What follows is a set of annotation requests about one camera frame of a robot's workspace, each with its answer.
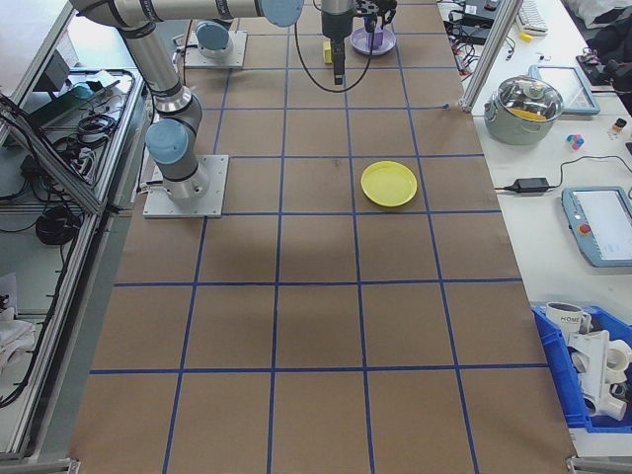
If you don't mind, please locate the purple plastic plate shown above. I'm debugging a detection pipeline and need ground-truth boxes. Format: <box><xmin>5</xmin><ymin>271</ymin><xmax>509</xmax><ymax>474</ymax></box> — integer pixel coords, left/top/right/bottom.
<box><xmin>350</xmin><ymin>24</ymin><xmax>398</xmax><ymax>56</ymax></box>

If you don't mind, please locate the black power adapter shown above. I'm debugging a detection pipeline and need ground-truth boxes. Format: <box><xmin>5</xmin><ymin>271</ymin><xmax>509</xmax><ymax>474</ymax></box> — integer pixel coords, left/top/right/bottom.
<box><xmin>458</xmin><ymin>22</ymin><xmax>495</xmax><ymax>43</ymax></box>
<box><xmin>513</xmin><ymin>177</ymin><xmax>552</xmax><ymax>193</ymax></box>

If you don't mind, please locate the black laptop red logo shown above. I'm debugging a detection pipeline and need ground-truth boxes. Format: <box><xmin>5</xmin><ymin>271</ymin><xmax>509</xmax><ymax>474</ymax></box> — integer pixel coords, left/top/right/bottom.
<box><xmin>463</xmin><ymin>0</ymin><xmax>498</xmax><ymax>19</ymax></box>

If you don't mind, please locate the yellow plastic plate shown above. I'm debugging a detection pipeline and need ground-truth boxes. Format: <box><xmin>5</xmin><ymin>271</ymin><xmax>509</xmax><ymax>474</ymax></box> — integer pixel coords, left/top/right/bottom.
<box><xmin>359</xmin><ymin>160</ymin><xmax>419</xmax><ymax>207</ymax></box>

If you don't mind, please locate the white keyboard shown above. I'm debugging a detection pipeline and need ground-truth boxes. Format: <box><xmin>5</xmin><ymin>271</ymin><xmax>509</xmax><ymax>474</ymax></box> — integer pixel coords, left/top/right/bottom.
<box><xmin>516</xmin><ymin>0</ymin><xmax>550</xmax><ymax>37</ymax></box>

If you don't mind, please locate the glass pot lid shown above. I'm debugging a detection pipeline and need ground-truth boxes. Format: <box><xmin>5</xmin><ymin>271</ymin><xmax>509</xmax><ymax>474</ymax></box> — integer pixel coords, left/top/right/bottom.
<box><xmin>496</xmin><ymin>74</ymin><xmax>564</xmax><ymax>122</ymax></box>

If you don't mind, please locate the steel cooking pot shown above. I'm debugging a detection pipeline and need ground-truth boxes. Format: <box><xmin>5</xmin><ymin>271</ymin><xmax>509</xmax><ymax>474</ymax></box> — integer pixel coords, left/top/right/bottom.
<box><xmin>483</xmin><ymin>73</ymin><xmax>565</xmax><ymax>145</ymax></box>

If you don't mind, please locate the yellow plastic piece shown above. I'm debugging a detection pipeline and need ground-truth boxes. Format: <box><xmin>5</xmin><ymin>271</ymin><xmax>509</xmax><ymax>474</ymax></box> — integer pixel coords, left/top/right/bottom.
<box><xmin>508</xmin><ymin>106</ymin><xmax>547</xmax><ymax>123</ymax></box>

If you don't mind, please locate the blue grey teach pendant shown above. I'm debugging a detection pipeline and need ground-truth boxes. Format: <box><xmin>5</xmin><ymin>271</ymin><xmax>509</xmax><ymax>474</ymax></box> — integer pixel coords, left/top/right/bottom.
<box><xmin>561</xmin><ymin>186</ymin><xmax>632</xmax><ymax>269</ymax></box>
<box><xmin>527</xmin><ymin>63</ymin><xmax>602</xmax><ymax>118</ymax></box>

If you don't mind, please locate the black bag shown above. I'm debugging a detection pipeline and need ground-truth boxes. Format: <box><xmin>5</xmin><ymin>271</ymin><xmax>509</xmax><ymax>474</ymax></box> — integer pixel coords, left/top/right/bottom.
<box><xmin>590</xmin><ymin>9</ymin><xmax>632</xmax><ymax>93</ymax></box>

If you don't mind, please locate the teal flat device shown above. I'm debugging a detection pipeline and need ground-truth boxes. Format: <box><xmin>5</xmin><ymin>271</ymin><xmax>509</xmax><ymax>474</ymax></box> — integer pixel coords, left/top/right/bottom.
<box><xmin>46</xmin><ymin>81</ymin><xmax>122</xmax><ymax>108</ymax></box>

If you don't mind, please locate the grey box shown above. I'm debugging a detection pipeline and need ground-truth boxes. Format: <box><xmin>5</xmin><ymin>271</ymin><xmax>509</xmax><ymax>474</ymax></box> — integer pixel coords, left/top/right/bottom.
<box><xmin>33</xmin><ymin>50</ymin><xmax>71</xmax><ymax>94</ymax></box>

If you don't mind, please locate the white printed mug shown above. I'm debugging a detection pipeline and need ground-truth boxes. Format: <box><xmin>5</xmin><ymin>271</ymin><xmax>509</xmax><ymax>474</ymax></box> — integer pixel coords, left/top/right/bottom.
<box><xmin>544</xmin><ymin>301</ymin><xmax>593</xmax><ymax>338</ymax></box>

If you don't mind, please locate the blue plastic bin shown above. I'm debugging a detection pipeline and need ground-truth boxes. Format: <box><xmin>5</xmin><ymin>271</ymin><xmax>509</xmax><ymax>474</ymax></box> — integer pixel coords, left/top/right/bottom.
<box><xmin>530</xmin><ymin>304</ymin><xmax>632</xmax><ymax>432</ymax></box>

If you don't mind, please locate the white plastic pipe fitting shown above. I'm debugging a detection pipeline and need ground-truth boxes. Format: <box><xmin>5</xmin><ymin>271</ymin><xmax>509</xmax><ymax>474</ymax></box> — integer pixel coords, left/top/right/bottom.
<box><xmin>567</xmin><ymin>329</ymin><xmax>632</xmax><ymax>421</ymax></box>

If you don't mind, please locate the white cloth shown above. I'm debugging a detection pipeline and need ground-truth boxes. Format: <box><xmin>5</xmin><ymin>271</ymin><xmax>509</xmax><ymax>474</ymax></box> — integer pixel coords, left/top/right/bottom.
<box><xmin>0</xmin><ymin>274</ymin><xmax>39</xmax><ymax>369</ymax></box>

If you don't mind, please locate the aluminium corner bar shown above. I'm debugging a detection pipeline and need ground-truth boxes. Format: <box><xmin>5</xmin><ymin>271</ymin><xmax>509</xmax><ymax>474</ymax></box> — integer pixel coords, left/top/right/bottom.
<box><xmin>565</xmin><ymin>456</ymin><xmax>632</xmax><ymax>474</ymax></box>
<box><xmin>0</xmin><ymin>456</ymin><xmax>80</xmax><ymax>474</ymax></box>

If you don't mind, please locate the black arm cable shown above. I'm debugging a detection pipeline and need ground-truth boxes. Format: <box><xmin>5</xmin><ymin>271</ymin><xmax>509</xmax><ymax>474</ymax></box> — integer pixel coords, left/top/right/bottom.
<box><xmin>293</xmin><ymin>9</ymin><xmax>391</xmax><ymax>94</ymax></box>

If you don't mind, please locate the white square base plate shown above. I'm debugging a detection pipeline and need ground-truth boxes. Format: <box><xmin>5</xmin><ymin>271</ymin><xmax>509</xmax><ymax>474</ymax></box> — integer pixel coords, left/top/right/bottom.
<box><xmin>183</xmin><ymin>30</ymin><xmax>248</xmax><ymax>70</ymax></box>
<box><xmin>142</xmin><ymin>154</ymin><xmax>231</xmax><ymax>218</ymax></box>

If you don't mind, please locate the aluminium profile post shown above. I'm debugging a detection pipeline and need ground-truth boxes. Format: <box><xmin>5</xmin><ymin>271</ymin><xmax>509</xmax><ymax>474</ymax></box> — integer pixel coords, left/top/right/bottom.
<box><xmin>457</xmin><ymin>0</ymin><xmax>525</xmax><ymax>114</ymax></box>

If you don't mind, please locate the black adapter cable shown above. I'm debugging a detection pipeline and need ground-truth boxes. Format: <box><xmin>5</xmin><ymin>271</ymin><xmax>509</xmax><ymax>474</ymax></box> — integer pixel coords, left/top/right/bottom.
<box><xmin>493</xmin><ymin>155</ymin><xmax>632</xmax><ymax>193</ymax></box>

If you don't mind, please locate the coiled black cable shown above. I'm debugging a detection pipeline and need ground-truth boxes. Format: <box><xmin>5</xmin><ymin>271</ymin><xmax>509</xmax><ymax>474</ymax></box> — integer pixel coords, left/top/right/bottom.
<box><xmin>35</xmin><ymin>205</ymin><xmax>81</xmax><ymax>247</ymax></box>

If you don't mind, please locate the metal bar frame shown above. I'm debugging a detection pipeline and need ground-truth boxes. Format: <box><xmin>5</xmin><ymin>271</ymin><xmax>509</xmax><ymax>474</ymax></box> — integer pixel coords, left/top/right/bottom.
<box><xmin>0</xmin><ymin>0</ymin><xmax>149</xmax><ymax>463</ymax></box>

